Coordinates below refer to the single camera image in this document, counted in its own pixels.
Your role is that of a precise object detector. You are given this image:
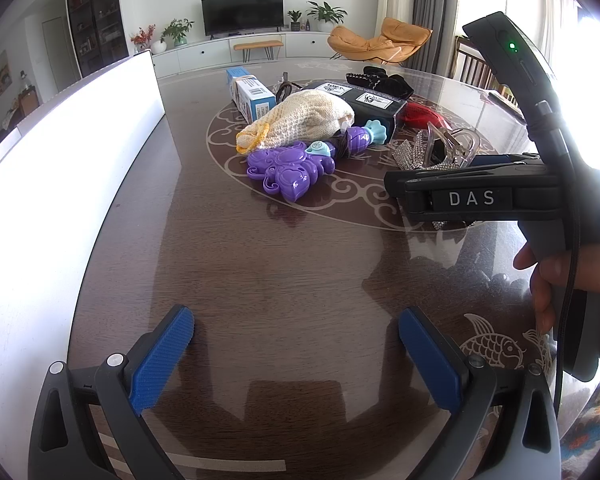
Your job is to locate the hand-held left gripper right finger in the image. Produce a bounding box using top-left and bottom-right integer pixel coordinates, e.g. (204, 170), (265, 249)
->
(399, 306), (563, 480)

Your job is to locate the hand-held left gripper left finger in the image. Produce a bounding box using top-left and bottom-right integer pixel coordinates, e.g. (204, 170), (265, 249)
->
(27, 305), (196, 480)

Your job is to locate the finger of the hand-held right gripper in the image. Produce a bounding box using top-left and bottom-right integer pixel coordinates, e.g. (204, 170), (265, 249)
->
(384, 167), (433, 222)
(467, 153), (543, 168)

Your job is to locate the black box with white pictures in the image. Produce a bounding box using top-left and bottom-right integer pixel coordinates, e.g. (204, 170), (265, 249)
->
(302, 80), (408, 143)

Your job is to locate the blue and white carton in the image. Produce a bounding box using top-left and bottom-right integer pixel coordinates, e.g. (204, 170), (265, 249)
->
(225, 66), (277, 123)

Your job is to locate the white board storage box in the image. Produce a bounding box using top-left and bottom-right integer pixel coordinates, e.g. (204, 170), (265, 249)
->
(0, 50), (181, 480)

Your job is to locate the brown patterned desktop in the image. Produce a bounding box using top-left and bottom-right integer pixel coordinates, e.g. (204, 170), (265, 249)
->
(67, 57), (600, 480)

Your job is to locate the clear plastic hair clip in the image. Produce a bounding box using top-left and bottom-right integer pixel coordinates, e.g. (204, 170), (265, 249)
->
(420, 121), (481, 167)

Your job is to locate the black remote control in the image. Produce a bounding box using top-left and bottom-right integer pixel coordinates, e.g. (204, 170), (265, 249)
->
(487, 89), (526, 121)

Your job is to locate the purple toy with teal shell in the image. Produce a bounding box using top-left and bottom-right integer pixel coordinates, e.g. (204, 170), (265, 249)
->
(332, 119), (392, 157)

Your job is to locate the red pouch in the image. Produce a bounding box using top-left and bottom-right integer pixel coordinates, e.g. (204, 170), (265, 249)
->
(399, 102), (453, 131)

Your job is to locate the wooden chair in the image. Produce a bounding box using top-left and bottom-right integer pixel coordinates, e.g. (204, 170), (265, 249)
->
(452, 35), (496, 88)

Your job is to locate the black claw hair clip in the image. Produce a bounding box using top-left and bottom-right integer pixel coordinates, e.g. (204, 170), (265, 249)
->
(346, 66), (415, 101)

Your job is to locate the purple plastic toy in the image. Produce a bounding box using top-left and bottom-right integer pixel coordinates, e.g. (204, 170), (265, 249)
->
(246, 141), (337, 204)

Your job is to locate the cream knit bag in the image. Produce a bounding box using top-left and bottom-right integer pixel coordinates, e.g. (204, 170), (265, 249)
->
(236, 89), (355, 156)

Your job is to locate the orange lounge chair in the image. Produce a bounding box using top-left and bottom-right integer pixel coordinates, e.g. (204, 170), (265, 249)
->
(327, 17), (433, 66)

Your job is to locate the white sheer curtain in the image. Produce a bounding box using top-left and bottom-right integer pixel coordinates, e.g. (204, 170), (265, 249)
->
(537, 0), (581, 61)

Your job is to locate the grey curtain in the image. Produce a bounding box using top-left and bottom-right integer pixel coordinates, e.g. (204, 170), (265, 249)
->
(412, 0), (458, 78)

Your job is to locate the colourful patterned rug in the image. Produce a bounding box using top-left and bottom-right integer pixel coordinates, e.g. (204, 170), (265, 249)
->
(560, 375), (600, 480)

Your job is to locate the large leafy potted plant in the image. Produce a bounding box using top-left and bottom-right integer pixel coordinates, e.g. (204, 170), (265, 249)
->
(306, 1), (348, 32)

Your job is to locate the wooden bench with metal legs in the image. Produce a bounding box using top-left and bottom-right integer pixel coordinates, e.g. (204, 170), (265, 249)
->
(233, 40), (284, 63)

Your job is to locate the black television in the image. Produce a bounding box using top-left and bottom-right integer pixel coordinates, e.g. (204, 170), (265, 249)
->
(201, 0), (285, 37)

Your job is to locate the white television cabinet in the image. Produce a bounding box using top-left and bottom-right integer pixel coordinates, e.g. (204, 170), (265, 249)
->
(150, 32), (336, 78)

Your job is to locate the green potted plant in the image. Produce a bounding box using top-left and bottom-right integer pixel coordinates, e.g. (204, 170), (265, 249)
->
(161, 18), (195, 47)

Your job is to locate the small wooden cabinet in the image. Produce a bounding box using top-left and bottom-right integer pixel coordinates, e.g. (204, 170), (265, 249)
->
(17, 85), (40, 121)

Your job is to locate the red flower plant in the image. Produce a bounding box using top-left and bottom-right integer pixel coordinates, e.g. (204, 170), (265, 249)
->
(130, 24), (157, 53)

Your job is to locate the white door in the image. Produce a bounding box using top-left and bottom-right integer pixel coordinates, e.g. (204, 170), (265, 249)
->
(42, 16), (78, 93)

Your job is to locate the dark glass display cabinet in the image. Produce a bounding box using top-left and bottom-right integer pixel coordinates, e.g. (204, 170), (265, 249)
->
(65, 0), (130, 78)

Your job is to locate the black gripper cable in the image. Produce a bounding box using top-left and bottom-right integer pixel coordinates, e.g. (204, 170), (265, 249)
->
(537, 100), (588, 416)

